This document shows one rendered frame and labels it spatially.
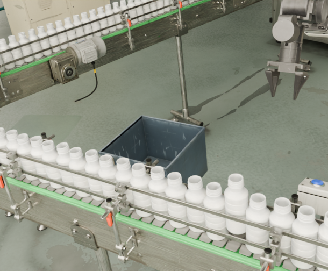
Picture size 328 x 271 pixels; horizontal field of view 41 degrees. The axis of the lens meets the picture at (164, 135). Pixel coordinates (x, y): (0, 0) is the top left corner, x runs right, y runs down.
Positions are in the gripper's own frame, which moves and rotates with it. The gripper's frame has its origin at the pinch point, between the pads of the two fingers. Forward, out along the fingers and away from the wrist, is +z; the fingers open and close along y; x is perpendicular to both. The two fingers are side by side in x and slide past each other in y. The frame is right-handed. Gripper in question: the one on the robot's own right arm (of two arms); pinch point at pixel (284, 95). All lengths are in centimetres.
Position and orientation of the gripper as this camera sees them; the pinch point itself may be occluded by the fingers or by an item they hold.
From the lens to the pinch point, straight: 129.5
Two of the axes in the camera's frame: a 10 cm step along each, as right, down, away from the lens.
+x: 5.7, -1.1, 8.2
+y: 8.2, 1.8, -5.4
